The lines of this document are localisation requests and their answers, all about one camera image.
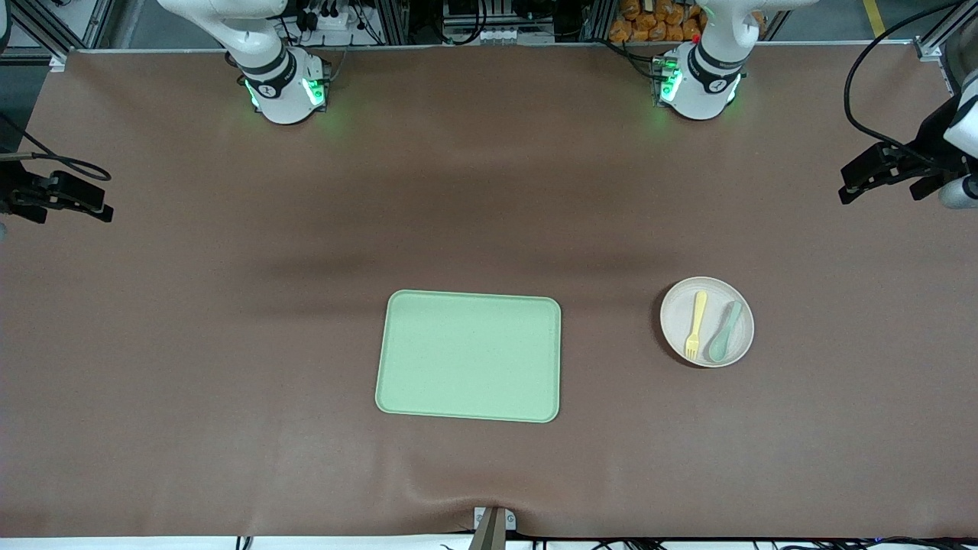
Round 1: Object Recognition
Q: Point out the round beige plate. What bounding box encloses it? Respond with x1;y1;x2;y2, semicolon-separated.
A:
660;277;756;369

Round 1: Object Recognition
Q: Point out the yellow plastic fork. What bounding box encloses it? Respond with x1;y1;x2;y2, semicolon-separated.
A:
685;290;709;361

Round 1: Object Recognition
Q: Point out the brown table mat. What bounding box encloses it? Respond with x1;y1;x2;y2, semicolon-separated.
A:
0;46;978;540

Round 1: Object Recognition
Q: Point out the pale green plastic spoon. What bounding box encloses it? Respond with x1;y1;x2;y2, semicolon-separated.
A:
708;301;744;364

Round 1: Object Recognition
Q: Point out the pile of orange packets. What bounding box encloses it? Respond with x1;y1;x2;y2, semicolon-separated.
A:
608;0;708;44

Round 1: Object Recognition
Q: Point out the white power strip with plugs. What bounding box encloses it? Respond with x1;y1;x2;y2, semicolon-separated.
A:
304;4;361;33

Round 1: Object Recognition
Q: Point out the light green rectangular tray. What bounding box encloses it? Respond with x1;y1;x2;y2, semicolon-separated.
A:
374;290;562;424

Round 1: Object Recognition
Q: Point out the white multi-socket strip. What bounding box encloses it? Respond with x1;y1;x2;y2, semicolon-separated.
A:
445;25;523;45

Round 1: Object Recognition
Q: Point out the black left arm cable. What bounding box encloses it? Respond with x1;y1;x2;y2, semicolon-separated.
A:
843;0;978;165

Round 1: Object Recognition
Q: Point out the aluminium frame profile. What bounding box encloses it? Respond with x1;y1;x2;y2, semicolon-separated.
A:
913;0;978;63
0;0;117;72

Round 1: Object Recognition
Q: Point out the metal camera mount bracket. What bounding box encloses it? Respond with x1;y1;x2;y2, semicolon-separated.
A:
472;506;518;550

